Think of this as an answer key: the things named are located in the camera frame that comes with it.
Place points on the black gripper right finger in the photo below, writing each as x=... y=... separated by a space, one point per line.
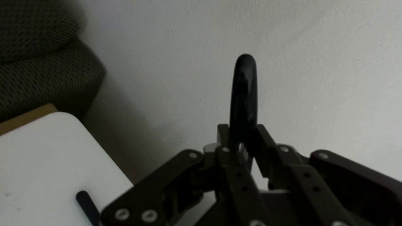
x=335 y=189

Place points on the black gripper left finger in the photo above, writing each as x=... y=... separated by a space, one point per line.
x=189 y=189

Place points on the dark grey sofa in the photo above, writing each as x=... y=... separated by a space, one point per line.
x=42 y=63

